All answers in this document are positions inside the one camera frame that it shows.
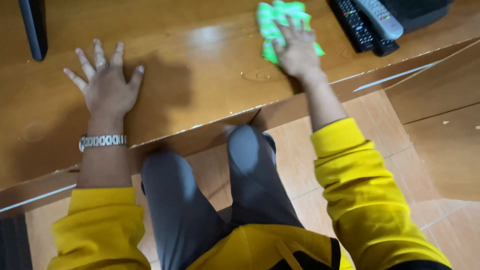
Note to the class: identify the person's left hand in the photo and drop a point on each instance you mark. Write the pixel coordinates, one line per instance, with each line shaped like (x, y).
(107, 92)

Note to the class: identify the person's right hand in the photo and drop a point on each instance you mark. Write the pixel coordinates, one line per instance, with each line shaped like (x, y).
(300, 56)

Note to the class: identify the green cleaning cloth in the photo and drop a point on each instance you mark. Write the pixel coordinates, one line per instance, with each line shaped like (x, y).
(269, 26)

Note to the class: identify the silver metal wristwatch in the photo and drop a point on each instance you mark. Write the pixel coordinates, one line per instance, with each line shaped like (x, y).
(101, 141)

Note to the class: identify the black remote control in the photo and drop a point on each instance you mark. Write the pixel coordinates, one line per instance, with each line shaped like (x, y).
(354, 26)
(386, 45)

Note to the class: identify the silver grey remote control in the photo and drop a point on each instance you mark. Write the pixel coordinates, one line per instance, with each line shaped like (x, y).
(382, 20)

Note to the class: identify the black monitor stand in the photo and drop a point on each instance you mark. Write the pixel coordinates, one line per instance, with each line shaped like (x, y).
(34, 28)

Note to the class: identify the black electronic box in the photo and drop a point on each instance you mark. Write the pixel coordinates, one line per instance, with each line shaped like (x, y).
(416, 13)

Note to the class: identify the grey trousers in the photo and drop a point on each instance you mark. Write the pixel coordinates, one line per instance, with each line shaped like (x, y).
(187, 210)

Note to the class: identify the yellow sweatshirt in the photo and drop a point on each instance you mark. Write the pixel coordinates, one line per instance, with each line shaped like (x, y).
(367, 195)

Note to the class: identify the wooden side cabinet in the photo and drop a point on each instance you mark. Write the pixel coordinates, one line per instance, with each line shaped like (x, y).
(438, 123)

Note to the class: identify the dark ribbed mat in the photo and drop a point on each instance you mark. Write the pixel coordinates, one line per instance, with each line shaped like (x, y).
(14, 243)

